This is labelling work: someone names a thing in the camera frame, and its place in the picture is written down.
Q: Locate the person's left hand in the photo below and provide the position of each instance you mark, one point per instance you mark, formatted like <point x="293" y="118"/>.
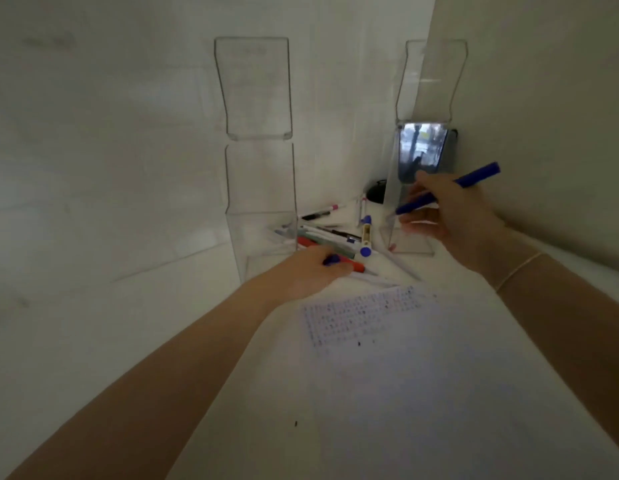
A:
<point x="299" y="277"/>

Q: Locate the person's right hand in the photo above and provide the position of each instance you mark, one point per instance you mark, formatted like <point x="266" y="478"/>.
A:
<point x="469" y="224"/>

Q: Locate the dark blue pen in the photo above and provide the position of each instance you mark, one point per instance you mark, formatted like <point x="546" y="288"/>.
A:
<point x="477" y="174"/>

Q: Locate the pile of assorted pens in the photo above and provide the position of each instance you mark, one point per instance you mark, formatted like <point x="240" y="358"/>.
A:
<point x="364" y="239"/>

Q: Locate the clear acrylic box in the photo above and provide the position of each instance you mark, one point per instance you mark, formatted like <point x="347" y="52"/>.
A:
<point x="259" y="169"/>
<point x="429" y="84"/>

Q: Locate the white paper sheet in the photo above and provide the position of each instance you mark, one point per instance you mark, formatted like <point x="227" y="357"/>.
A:
<point x="439" y="394"/>

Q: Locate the person's right forearm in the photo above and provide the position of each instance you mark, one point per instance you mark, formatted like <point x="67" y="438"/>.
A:
<point x="579" y="334"/>

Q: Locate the person's left forearm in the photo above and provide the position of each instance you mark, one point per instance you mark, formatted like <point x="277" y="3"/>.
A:
<point x="139" y="404"/>

